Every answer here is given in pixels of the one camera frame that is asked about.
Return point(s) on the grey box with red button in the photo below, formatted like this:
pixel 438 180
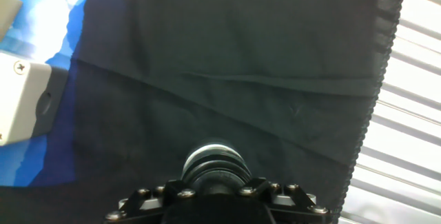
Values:
pixel 24 96

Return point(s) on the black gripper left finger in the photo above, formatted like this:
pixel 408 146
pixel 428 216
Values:
pixel 144 205

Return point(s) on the black cloth with blue print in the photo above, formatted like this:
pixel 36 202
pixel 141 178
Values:
pixel 224 62

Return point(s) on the clear glass jar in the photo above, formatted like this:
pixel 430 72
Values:
pixel 213 148

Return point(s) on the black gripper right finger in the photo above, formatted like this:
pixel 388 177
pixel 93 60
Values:
pixel 296 203

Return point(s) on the wooden cube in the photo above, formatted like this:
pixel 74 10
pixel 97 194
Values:
pixel 8 13

